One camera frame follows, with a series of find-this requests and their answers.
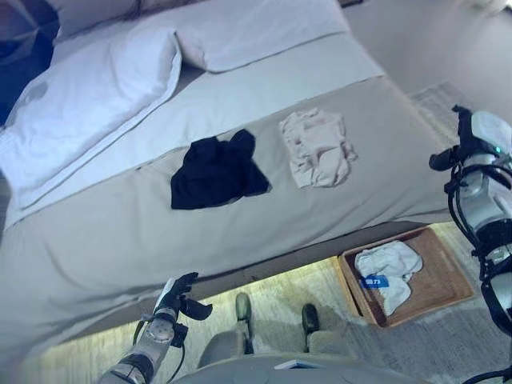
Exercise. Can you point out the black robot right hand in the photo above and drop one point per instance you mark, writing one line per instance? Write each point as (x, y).
(490, 132)

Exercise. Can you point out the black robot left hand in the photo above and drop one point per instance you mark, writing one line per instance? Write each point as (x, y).
(172, 296)

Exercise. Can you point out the black garment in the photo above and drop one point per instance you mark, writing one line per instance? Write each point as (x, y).
(216, 176)

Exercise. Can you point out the white garment with blue label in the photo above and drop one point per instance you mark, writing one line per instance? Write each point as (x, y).
(388, 260)

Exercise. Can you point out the beige garment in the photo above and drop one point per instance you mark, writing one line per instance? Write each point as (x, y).
(316, 152)

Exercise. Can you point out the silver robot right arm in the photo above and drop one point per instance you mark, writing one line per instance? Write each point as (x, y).
(484, 200)

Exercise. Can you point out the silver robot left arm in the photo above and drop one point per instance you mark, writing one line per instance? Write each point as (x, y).
(158, 332)

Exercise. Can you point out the bed with beige cover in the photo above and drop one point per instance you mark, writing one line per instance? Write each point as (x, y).
(120, 240)

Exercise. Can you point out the brown wicker basket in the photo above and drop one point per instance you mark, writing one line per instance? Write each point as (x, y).
(440, 280)

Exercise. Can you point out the silver robot left leg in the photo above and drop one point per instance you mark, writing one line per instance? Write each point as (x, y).
(243, 308)

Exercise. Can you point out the silver robot leg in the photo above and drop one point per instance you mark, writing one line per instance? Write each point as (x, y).
(310, 318)
(243, 308)

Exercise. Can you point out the silver robot right leg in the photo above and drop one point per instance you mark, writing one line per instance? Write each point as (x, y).
(310, 318)

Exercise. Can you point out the white duvet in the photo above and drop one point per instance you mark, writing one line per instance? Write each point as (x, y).
(80, 112)

